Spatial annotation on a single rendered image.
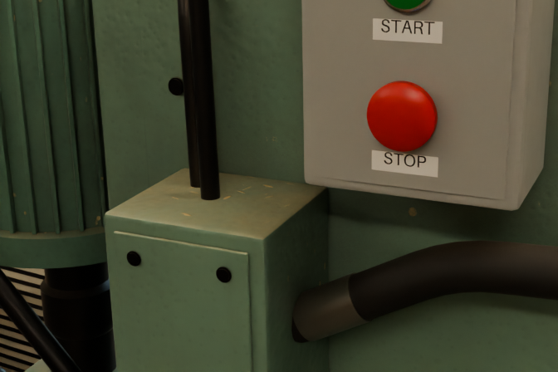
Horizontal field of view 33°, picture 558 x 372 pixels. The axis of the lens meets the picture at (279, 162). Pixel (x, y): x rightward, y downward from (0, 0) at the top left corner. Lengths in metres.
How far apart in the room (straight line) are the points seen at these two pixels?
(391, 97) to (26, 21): 0.30
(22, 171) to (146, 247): 0.21
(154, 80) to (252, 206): 0.14
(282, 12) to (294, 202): 0.10
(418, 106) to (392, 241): 0.12
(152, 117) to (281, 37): 0.13
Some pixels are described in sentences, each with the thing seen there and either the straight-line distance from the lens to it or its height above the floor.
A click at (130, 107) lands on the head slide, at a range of 0.59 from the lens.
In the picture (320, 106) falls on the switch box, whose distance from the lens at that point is 0.42.
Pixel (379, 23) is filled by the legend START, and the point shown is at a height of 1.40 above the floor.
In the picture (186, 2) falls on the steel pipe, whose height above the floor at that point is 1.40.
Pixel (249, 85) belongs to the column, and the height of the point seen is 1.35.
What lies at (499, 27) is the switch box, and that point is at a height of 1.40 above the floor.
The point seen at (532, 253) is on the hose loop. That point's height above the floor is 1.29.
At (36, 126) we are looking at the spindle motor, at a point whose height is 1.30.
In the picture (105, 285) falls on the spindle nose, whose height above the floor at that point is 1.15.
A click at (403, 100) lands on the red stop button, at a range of 0.39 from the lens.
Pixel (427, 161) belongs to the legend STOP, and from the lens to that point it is 0.41.
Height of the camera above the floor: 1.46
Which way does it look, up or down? 18 degrees down
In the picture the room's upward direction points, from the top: 1 degrees counter-clockwise
